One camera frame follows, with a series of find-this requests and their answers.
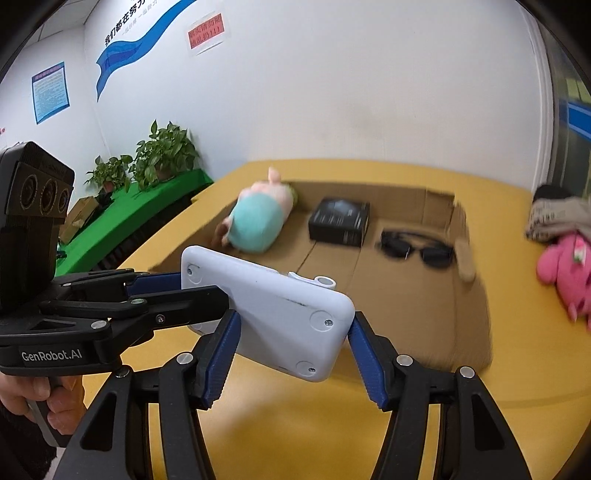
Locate white plastic box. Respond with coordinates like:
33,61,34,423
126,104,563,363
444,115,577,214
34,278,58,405
180,246,355,382

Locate person's left hand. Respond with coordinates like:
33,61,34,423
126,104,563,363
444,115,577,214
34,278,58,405
1,374,86,435

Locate small brown cardboard box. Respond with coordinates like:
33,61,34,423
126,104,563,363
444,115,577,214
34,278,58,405
58,196,98,245

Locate green cloth covered table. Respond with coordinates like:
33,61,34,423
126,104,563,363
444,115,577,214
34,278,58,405
56,169,212,276

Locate small potted plant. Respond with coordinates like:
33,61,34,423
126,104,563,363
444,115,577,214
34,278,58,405
85,154,133,192

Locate large potted plant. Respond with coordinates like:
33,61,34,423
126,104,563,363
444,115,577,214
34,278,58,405
130,120,200,190

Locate teal pink plush toy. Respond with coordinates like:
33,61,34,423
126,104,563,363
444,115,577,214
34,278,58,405
211,167,298,254

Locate open cardboard box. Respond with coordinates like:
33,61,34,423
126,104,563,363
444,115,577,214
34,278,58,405
148,182,492,370

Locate black sunglasses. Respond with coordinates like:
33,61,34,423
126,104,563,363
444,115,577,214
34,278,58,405
378,230,456,270

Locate small black box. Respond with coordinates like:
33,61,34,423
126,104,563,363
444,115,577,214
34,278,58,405
308,197,370,248

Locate grey beige cloth bundle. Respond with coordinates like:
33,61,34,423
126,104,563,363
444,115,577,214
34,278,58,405
525,184,591,243

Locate blue door sign strip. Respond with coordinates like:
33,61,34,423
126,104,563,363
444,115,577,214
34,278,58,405
559,101,591,141

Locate blue framed wall poster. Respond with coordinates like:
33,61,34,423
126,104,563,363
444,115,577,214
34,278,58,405
31,62,70,124

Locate red wall notice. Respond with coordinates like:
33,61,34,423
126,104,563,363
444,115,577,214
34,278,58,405
186,12,229,55

